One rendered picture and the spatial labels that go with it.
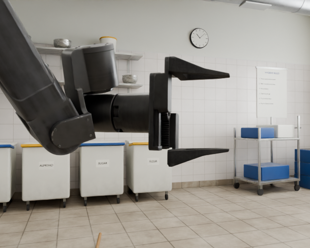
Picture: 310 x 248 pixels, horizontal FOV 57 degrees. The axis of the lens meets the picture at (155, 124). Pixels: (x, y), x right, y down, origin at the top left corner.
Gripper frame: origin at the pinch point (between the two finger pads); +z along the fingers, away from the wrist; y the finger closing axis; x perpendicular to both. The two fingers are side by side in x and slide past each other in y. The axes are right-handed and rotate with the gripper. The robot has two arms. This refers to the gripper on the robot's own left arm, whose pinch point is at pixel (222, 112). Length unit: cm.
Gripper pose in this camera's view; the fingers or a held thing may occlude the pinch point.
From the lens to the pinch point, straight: 38.6
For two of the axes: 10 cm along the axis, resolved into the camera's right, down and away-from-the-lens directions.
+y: -0.2, 10.0, -0.3
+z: 9.6, 0.1, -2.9
